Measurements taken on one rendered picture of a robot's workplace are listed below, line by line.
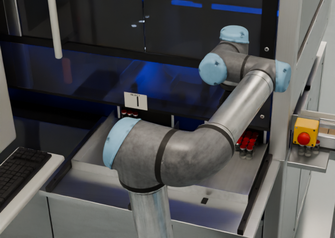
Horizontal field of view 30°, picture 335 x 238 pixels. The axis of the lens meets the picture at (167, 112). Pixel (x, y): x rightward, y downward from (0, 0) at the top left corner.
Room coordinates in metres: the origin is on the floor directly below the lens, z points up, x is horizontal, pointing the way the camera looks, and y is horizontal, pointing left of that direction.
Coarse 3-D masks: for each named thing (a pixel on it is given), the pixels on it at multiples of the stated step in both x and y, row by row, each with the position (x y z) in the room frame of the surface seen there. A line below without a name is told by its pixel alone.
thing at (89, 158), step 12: (108, 120) 1.96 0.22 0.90; (96, 132) 1.87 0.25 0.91; (108, 132) 1.91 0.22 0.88; (84, 144) 1.79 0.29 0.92; (96, 144) 1.84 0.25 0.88; (84, 156) 1.76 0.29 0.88; (96, 156) 1.76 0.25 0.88; (84, 168) 1.68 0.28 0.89; (96, 168) 1.67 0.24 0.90; (108, 168) 1.65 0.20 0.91
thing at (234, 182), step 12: (264, 144) 1.80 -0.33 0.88; (264, 156) 1.71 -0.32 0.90; (228, 168) 1.67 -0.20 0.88; (240, 168) 1.67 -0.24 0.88; (252, 168) 1.67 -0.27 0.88; (204, 180) 1.61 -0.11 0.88; (216, 180) 1.61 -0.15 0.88; (228, 180) 1.61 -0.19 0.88; (240, 180) 1.60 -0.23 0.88; (252, 180) 1.60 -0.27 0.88; (192, 192) 1.55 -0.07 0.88; (204, 192) 1.53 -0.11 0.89; (216, 192) 1.52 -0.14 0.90; (228, 192) 1.51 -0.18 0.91; (240, 192) 1.54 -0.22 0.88
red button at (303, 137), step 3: (303, 132) 1.67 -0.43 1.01; (300, 135) 1.66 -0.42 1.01; (303, 135) 1.66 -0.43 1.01; (306, 135) 1.66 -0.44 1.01; (309, 135) 1.66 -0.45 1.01; (297, 138) 1.66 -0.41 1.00; (300, 138) 1.66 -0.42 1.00; (303, 138) 1.65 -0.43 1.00; (306, 138) 1.65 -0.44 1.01; (309, 138) 1.65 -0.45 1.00; (300, 141) 1.65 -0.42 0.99; (303, 141) 1.65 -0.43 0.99; (306, 141) 1.65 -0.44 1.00; (309, 141) 1.65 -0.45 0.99; (303, 144) 1.65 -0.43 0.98; (306, 144) 1.65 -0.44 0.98
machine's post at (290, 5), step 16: (288, 0) 1.72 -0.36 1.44; (288, 16) 1.71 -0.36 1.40; (288, 32) 1.71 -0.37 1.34; (288, 48) 1.71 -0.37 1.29; (288, 96) 1.71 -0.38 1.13; (272, 112) 1.72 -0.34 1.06; (288, 112) 1.71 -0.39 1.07; (272, 128) 1.72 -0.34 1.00; (288, 128) 1.71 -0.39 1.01; (272, 144) 1.72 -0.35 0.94; (288, 144) 1.74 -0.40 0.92; (272, 192) 1.72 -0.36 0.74; (272, 208) 1.72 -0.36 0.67; (272, 224) 1.71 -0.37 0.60
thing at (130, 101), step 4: (124, 92) 1.91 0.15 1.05; (124, 96) 1.91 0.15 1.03; (128, 96) 1.90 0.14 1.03; (132, 96) 1.90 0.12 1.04; (136, 96) 1.89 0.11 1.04; (140, 96) 1.89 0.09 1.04; (144, 96) 1.88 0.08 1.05; (128, 100) 1.90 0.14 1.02; (132, 100) 1.90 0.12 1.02; (136, 100) 1.89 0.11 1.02; (140, 100) 1.89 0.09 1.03; (144, 100) 1.88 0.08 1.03; (128, 104) 1.90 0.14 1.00; (132, 104) 1.90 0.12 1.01; (136, 104) 1.89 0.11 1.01; (140, 104) 1.89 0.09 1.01; (144, 104) 1.88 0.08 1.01; (136, 108) 1.89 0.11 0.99; (140, 108) 1.89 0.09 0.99; (144, 108) 1.88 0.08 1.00
